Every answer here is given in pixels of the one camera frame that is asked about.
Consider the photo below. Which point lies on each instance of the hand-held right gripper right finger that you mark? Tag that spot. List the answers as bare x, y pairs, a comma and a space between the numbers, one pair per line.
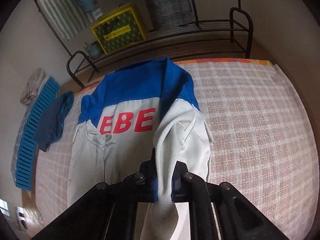
178, 182

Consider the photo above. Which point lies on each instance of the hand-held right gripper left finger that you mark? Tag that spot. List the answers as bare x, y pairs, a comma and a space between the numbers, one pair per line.
147, 180

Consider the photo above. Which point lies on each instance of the white and blue work jacket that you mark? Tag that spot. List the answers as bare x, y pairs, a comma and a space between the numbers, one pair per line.
120, 155

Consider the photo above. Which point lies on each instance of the pink plaid blanket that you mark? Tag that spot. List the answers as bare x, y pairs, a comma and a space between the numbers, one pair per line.
250, 130

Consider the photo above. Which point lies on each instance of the dark blue cloth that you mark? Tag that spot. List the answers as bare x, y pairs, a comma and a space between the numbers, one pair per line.
55, 115

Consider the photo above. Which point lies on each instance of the blue slatted plastic board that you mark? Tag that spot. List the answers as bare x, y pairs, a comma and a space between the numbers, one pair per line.
32, 130

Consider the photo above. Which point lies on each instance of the orange patterned bed sheet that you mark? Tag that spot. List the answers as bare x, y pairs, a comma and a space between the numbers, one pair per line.
225, 60

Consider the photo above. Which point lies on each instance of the teal flower pot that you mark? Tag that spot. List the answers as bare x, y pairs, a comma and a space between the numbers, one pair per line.
93, 50

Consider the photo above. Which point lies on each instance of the floral cloth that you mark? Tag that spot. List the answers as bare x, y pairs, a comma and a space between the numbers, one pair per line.
32, 85

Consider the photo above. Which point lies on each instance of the yellow patterned box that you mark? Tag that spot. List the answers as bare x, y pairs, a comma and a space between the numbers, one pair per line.
117, 30

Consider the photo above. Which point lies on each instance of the black metal rack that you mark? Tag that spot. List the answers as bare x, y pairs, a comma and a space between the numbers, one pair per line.
200, 27

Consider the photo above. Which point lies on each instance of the grey checked garment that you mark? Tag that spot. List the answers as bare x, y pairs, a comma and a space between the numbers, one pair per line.
167, 5

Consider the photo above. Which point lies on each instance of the white radiator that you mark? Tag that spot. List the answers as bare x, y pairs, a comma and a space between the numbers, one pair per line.
57, 10

